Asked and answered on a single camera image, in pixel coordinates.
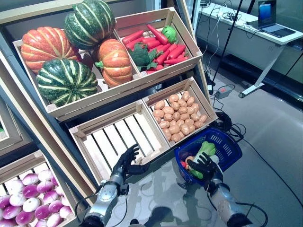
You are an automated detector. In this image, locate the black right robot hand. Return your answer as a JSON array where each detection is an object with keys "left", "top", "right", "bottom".
[{"left": 187, "top": 152, "right": 224, "bottom": 187}]

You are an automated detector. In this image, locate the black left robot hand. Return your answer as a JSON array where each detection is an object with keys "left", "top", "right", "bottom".
[{"left": 111, "top": 143, "right": 151, "bottom": 185}]

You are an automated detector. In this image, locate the blue plastic shopping basket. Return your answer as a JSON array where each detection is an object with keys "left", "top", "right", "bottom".
[{"left": 174, "top": 127, "right": 243, "bottom": 186}]

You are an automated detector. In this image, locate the wooden slatted potato crate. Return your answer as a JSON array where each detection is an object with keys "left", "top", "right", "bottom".
[{"left": 68, "top": 77, "right": 219, "bottom": 187}]

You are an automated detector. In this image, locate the wooden pumpkin and carrot crate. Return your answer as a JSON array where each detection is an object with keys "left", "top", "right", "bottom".
[{"left": 12, "top": 7, "right": 203, "bottom": 122}]

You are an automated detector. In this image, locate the beige wooden display shelf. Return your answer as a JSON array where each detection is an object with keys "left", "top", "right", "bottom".
[{"left": 0, "top": 0, "right": 214, "bottom": 227}]

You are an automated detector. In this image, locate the red orange carrot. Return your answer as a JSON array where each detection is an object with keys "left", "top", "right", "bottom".
[
  {"left": 125, "top": 37, "right": 144, "bottom": 51},
  {"left": 122, "top": 30, "right": 145, "bottom": 44},
  {"left": 149, "top": 44, "right": 171, "bottom": 54},
  {"left": 146, "top": 40, "right": 162, "bottom": 50},
  {"left": 163, "top": 56, "right": 189, "bottom": 66},
  {"left": 146, "top": 24, "right": 169, "bottom": 45},
  {"left": 155, "top": 44, "right": 178, "bottom": 66},
  {"left": 146, "top": 65, "right": 164, "bottom": 74},
  {"left": 167, "top": 44, "right": 187, "bottom": 60}
]

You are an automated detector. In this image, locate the green striped pumpkin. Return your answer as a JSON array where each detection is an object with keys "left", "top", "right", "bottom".
[
  {"left": 36, "top": 58, "right": 98, "bottom": 107},
  {"left": 63, "top": 0, "right": 116, "bottom": 51}
]

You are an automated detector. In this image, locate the wooden turnip crate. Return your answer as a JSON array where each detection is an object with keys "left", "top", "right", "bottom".
[{"left": 0, "top": 150, "right": 82, "bottom": 227}]

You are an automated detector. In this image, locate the small orange pumpkin green stem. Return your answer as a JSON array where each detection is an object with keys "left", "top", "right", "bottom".
[{"left": 94, "top": 38, "right": 133, "bottom": 88}]

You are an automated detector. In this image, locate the dark green leafy vegetable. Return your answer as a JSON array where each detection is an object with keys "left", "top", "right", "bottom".
[{"left": 129, "top": 43, "right": 164, "bottom": 71}]

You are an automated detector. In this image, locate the beige wooden side crate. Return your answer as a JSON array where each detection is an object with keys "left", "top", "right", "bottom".
[{"left": 0, "top": 99, "right": 33, "bottom": 157}]

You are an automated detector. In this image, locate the black tripod stand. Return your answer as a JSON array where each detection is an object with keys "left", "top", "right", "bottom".
[{"left": 208, "top": 0, "right": 258, "bottom": 87}]

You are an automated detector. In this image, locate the white desk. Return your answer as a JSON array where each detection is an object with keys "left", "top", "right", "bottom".
[{"left": 196, "top": 2, "right": 303, "bottom": 99}]

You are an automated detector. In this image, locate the pale green bell pepper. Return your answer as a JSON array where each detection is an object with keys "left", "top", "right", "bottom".
[{"left": 161, "top": 25, "right": 178, "bottom": 44}]

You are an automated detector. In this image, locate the large orange pumpkin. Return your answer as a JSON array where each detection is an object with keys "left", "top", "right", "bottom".
[{"left": 20, "top": 26, "right": 82, "bottom": 74}]

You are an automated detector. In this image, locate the open grey laptop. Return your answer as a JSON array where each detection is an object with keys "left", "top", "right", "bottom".
[{"left": 246, "top": 0, "right": 296, "bottom": 38}]

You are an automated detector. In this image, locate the coiled black cable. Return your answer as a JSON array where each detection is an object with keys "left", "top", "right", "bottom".
[{"left": 214, "top": 111, "right": 247, "bottom": 142}]

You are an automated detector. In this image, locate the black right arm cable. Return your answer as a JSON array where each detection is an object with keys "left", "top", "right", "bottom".
[{"left": 234, "top": 202, "right": 268, "bottom": 227}]

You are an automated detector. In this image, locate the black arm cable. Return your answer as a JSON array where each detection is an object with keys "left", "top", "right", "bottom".
[
  {"left": 74, "top": 184, "right": 128, "bottom": 227},
  {"left": 234, "top": 202, "right": 268, "bottom": 227}
]

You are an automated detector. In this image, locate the long black floor cable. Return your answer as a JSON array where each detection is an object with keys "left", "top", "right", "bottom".
[{"left": 243, "top": 139, "right": 303, "bottom": 201}]

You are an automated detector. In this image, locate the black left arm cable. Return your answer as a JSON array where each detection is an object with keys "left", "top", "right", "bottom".
[{"left": 74, "top": 184, "right": 128, "bottom": 227}]

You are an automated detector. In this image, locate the grey power strip red switch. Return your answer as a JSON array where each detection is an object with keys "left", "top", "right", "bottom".
[{"left": 214, "top": 86, "right": 232, "bottom": 99}]

